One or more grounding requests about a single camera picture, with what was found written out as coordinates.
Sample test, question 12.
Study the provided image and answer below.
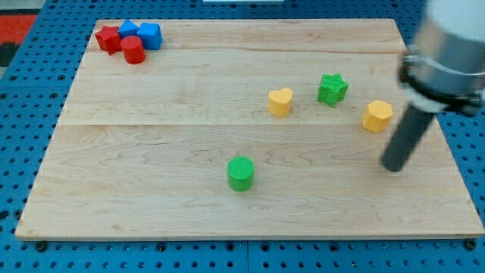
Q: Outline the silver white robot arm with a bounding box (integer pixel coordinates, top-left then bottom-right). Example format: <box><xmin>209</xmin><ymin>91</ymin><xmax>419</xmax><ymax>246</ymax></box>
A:
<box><xmin>380</xmin><ymin>0</ymin><xmax>484</xmax><ymax>171</ymax></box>

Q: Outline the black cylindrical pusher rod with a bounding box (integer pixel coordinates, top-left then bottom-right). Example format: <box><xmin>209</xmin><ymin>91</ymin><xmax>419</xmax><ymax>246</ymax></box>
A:
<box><xmin>380</xmin><ymin>104</ymin><xmax>435</xmax><ymax>172</ymax></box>

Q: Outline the blue cube block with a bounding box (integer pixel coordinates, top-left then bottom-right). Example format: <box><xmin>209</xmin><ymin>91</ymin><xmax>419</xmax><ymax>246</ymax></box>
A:
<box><xmin>137</xmin><ymin>23</ymin><xmax>163</xmax><ymax>50</ymax></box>

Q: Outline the red cylinder block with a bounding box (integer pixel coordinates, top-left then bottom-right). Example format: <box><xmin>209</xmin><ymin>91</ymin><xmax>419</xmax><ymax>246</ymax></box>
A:
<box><xmin>120</xmin><ymin>36</ymin><xmax>146</xmax><ymax>64</ymax></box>

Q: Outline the yellow hexagon block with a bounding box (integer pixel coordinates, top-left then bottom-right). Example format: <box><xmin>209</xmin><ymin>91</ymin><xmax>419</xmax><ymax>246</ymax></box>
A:
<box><xmin>362</xmin><ymin>100</ymin><xmax>393</xmax><ymax>133</ymax></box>

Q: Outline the blue triangle block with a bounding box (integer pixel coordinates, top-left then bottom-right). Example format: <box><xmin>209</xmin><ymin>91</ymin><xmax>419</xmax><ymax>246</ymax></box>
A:
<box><xmin>118</xmin><ymin>20</ymin><xmax>139</xmax><ymax>38</ymax></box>

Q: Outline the light wooden board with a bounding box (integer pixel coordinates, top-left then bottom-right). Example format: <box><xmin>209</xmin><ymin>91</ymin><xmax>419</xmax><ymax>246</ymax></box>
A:
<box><xmin>15</xmin><ymin>19</ymin><xmax>484</xmax><ymax>241</ymax></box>

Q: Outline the green star block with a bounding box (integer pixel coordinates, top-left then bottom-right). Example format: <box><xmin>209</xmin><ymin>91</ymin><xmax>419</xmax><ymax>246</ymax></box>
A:
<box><xmin>317</xmin><ymin>74</ymin><xmax>349</xmax><ymax>107</ymax></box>

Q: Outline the red star block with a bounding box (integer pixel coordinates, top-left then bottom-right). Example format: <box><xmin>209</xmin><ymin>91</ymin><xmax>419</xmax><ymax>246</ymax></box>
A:
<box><xmin>95</xmin><ymin>26</ymin><xmax>121</xmax><ymax>55</ymax></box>

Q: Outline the yellow heart block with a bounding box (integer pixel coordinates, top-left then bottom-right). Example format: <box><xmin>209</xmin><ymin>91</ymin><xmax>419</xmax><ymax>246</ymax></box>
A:
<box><xmin>268</xmin><ymin>88</ymin><xmax>293</xmax><ymax>118</ymax></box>

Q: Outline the green cylinder block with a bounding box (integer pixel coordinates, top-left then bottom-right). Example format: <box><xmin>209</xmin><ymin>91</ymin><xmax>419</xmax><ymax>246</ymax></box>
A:
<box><xmin>227</xmin><ymin>156</ymin><xmax>255</xmax><ymax>192</ymax></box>

